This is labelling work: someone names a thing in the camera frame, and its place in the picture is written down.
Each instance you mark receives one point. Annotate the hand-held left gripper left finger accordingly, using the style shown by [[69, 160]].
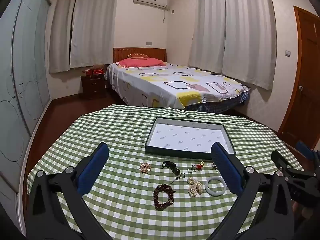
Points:
[[93, 170]]

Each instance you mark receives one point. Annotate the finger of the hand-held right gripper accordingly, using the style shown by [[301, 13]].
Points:
[[281, 160], [303, 148]]

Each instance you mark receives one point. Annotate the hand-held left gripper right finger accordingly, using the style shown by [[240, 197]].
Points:
[[225, 170]]

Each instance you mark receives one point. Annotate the rhinestone brooch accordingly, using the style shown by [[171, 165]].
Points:
[[214, 165]]

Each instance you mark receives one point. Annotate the pale jade bangle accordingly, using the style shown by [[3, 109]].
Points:
[[208, 188]]

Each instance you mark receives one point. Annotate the green jewelry tray box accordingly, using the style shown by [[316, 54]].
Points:
[[190, 135]]

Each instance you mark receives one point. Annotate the gold flower brooch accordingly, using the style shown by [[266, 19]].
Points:
[[145, 167]]

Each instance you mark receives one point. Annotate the person's right hand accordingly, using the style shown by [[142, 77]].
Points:
[[301, 210]]

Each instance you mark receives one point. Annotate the red charm with gold figure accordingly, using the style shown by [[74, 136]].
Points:
[[198, 166]]

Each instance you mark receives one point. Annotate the green checked tablecloth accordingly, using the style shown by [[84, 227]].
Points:
[[120, 130]]

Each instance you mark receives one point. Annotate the blue plaid bed skirt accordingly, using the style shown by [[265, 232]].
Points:
[[217, 105]]

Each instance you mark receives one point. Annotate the brown wooden door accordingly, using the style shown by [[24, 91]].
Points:
[[305, 67]]

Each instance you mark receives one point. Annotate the dark wooden nightstand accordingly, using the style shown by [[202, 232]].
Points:
[[93, 87]]

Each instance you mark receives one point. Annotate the red gift box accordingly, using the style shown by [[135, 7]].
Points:
[[96, 72]]

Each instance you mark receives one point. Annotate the patterned white bed sheet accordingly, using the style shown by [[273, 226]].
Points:
[[155, 85]]

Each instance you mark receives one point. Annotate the pink pillow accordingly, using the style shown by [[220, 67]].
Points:
[[140, 62]]

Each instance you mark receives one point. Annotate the wooden bed headboard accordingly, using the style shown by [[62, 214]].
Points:
[[120, 53]]

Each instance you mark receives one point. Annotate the orange cushion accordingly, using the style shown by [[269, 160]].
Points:
[[137, 55]]

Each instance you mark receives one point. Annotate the glass sliding wardrobe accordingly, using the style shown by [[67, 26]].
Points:
[[25, 67]]

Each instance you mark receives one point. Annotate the white curtain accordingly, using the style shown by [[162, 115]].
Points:
[[207, 30], [61, 30], [250, 35], [95, 25]]

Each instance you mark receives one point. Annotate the wall light switch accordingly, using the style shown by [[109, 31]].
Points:
[[288, 53]]

